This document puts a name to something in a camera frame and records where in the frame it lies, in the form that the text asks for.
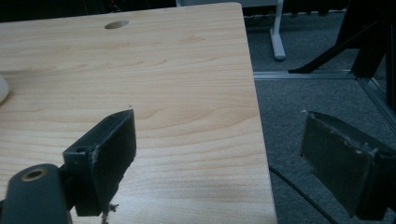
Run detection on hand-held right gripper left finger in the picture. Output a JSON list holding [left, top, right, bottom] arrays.
[[62, 108, 137, 217]]

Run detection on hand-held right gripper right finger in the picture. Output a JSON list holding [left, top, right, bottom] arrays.
[[300, 110, 396, 222]]

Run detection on black metal stand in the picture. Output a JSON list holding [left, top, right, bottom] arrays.
[[288, 0, 396, 113]]

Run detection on white rounded object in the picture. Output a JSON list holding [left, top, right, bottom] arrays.
[[0, 74, 10, 105]]

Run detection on white table leg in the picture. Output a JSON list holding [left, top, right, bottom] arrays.
[[269, 0, 287, 62]]

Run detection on black cable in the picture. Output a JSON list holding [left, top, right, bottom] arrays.
[[268, 165, 339, 224]]

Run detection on aluminium floor rail frame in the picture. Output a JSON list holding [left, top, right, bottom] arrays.
[[253, 70, 396, 132]]

